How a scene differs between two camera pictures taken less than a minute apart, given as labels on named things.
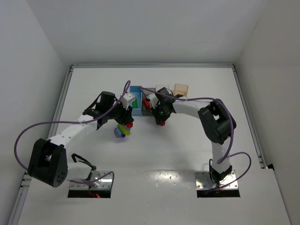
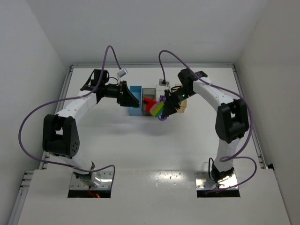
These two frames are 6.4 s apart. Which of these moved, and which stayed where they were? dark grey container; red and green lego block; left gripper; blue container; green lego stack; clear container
Moved: green lego stack; left gripper
Stayed: red and green lego block; dark grey container; clear container; blue container
